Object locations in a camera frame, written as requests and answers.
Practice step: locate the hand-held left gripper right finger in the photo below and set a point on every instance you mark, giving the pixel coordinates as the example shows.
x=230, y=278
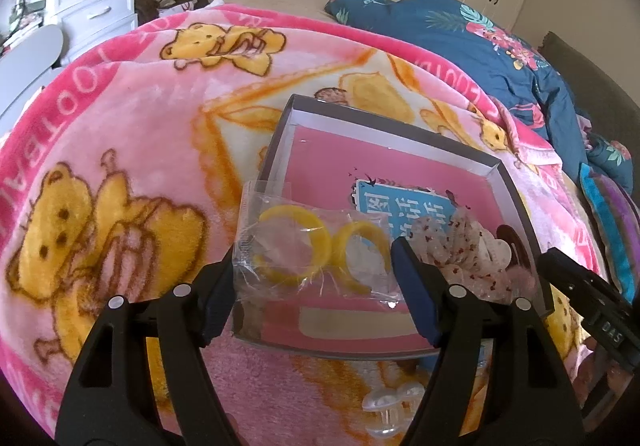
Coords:
x=412, y=286

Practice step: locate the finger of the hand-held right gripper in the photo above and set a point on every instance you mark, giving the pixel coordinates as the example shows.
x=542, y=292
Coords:
x=567, y=272

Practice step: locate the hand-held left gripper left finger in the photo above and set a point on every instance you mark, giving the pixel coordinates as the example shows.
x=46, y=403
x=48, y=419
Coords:
x=217, y=298

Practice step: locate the brown banana hair clip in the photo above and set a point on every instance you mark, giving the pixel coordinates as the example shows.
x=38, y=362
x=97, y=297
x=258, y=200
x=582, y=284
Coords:
x=523, y=258

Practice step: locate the pink flower hair clip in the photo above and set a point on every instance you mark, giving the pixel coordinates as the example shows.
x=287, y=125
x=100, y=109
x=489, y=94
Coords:
x=522, y=285

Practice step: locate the polka dot sheer scrunchie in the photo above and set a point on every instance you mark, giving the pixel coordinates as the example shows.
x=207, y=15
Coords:
x=450, y=242

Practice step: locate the clear bag of yellow rings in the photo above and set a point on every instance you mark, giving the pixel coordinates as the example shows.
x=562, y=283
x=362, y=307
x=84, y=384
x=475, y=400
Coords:
x=285, y=217

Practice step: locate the grey box with pink lining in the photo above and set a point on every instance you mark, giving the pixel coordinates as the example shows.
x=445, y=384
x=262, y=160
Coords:
x=325, y=151

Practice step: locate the person's right hand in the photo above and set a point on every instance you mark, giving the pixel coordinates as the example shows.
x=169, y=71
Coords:
x=607, y=378

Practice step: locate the striped colourful pillow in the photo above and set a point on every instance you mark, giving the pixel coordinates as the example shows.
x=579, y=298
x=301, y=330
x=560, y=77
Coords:
x=612, y=218

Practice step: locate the white claw hair clip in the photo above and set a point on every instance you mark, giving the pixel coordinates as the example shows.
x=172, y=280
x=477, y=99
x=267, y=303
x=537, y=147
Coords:
x=392, y=406

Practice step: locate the pink bear printed blanket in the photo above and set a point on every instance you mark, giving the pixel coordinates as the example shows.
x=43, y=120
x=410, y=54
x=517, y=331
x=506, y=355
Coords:
x=125, y=136

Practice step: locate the grey-green headboard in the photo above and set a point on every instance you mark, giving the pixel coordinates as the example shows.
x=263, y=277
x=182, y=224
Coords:
x=597, y=71

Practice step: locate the blue floral duvet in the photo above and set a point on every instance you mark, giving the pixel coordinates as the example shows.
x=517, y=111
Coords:
x=475, y=56

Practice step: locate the white round table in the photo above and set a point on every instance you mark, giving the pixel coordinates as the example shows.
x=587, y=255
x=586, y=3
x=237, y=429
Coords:
x=25, y=64

